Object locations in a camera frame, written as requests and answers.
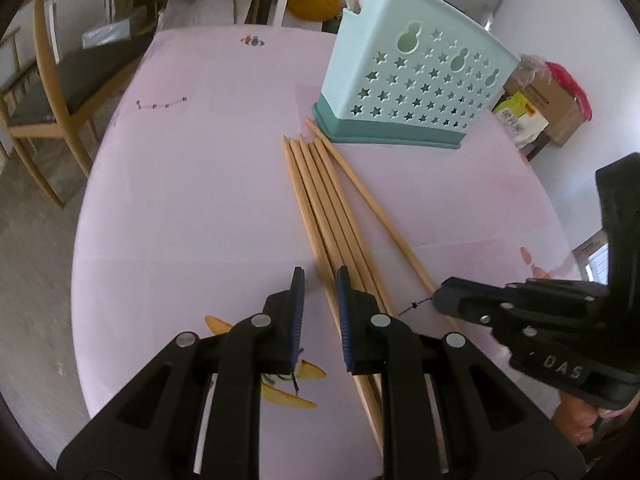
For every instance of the white and yellow rice bag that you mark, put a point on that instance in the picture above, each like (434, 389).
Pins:
(520, 120)

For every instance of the bundle of wooden chopsticks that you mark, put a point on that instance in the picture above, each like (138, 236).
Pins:
(320, 210)

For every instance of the red bag on cardboard box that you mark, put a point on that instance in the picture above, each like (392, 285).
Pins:
(565, 75)

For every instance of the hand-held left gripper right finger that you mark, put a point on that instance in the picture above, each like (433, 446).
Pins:
(344, 310)

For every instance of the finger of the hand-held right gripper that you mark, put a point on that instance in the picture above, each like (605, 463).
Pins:
(470, 302)

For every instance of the person's right hand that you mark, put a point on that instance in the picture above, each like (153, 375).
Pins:
(575, 420)

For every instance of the wooden chair with dark seat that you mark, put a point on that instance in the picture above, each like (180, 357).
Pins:
(85, 80)

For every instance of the crumpled clear plastic wrap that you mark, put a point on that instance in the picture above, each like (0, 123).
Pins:
(532, 65)

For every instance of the large cardboard box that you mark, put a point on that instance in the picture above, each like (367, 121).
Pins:
(555, 105)

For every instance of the grey box in plastic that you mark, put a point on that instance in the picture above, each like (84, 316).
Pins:
(110, 35)

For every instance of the teal star-cutout utensil holder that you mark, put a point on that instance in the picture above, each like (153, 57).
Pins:
(400, 75)

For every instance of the white woven sack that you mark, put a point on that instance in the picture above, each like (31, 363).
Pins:
(200, 7)

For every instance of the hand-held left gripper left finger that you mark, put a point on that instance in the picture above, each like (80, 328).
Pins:
(298, 300)

